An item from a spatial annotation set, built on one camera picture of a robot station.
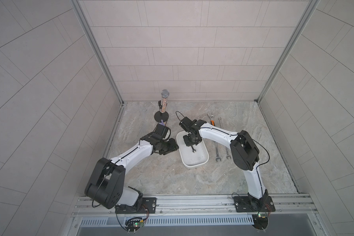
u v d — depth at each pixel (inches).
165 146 28.5
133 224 25.3
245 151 20.4
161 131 26.7
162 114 41.3
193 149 34.3
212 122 40.5
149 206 27.9
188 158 34.2
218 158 34.1
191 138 30.5
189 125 28.7
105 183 16.1
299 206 27.9
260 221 26.8
